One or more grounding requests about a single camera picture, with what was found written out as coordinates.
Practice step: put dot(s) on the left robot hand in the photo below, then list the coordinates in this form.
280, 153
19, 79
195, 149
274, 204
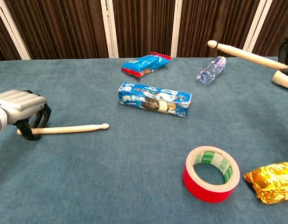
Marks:
22, 105

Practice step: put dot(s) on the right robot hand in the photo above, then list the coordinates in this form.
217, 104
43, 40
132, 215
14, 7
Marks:
286, 51

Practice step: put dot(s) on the blue snack bag red edges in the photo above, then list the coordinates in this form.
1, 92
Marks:
146, 64

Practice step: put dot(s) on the clear plastic water bottle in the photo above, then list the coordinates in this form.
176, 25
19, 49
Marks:
211, 70

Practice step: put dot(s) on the white partition frame post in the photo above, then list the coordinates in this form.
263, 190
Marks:
254, 25
110, 30
177, 28
11, 32

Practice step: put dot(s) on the gold foil snack pack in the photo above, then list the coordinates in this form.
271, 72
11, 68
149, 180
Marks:
274, 182

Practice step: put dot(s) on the wooden drumstick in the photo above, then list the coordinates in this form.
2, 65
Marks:
239, 54
71, 129

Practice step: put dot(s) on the blue Oreo cookie box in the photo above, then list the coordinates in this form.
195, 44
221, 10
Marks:
153, 98

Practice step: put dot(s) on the red tape roll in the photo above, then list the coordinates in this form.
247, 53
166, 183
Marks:
204, 191

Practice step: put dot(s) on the teal table mat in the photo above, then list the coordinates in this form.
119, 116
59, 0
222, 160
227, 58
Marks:
111, 163

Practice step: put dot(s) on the dark brown curtain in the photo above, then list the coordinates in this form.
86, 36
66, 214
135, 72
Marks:
64, 28

